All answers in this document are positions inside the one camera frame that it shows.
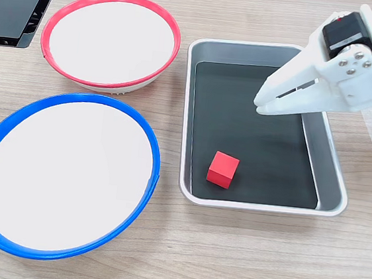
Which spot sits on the red cube block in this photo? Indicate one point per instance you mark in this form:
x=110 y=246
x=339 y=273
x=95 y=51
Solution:
x=222 y=170

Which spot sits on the black tray liner mat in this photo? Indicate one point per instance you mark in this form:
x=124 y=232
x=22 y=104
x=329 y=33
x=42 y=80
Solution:
x=257 y=153

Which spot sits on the silver metal tray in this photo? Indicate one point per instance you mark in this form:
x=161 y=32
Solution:
x=329 y=181

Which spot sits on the white dish red rim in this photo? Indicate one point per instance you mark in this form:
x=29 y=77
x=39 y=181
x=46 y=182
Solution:
x=111 y=41

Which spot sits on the white dish blue rim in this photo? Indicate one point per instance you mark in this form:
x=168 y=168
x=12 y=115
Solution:
x=65 y=177

